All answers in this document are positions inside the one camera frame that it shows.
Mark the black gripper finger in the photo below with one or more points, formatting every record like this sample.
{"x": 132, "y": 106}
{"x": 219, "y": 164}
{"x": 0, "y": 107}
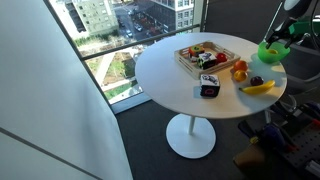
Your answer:
{"x": 273, "y": 38}
{"x": 289, "y": 42}

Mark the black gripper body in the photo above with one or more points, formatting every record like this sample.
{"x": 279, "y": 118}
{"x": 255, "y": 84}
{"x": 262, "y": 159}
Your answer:
{"x": 288, "y": 30}

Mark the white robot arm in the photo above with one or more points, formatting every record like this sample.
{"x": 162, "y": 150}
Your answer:
{"x": 297, "y": 9}

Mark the yellow lemon in bowl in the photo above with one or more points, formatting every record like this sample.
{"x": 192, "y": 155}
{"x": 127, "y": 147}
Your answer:
{"x": 272, "y": 51}

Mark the green plastic bowl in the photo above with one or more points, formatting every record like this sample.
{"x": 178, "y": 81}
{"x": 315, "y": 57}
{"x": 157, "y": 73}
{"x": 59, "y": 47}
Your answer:
{"x": 268, "y": 58}

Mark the dark purple plum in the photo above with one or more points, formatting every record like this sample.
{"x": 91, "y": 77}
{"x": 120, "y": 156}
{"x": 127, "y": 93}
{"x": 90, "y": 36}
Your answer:
{"x": 257, "y": 80}

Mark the yellow orange peach fruit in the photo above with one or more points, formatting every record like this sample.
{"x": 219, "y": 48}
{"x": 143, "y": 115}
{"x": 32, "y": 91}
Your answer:
{"x": 240, "y": 75}

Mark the red apple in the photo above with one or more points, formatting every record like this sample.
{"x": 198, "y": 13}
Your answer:
{"x": 221, "y": 57}

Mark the yellow banana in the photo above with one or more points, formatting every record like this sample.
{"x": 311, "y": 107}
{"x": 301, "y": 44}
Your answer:
{"x": 260, "y": 89}

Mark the black white zebra cube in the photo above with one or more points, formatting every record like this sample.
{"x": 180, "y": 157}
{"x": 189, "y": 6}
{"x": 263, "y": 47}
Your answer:
{"x": 206, "y": 60}

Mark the wooden slatted tray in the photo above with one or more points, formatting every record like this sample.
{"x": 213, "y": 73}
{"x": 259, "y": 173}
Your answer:
{"x": 190, "y": 63}

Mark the black white soft cube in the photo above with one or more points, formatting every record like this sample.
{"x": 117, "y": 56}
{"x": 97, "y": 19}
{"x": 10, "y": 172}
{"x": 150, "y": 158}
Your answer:
{"x": 209, "y": 85}

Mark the colourful number nine cube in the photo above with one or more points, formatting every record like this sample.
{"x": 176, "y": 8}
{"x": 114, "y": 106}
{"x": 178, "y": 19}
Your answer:
{"x": 196, "y": 50}

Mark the black pegboard with clamps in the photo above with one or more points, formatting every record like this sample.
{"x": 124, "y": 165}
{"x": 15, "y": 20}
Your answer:
{"x": 291, "y": 144}

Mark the brown cardboard box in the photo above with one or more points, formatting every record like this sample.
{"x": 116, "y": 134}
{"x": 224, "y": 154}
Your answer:
{"x": 252, "y": 156}

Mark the white round table base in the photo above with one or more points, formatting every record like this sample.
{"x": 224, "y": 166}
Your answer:
{"x": 190, "y": 137}

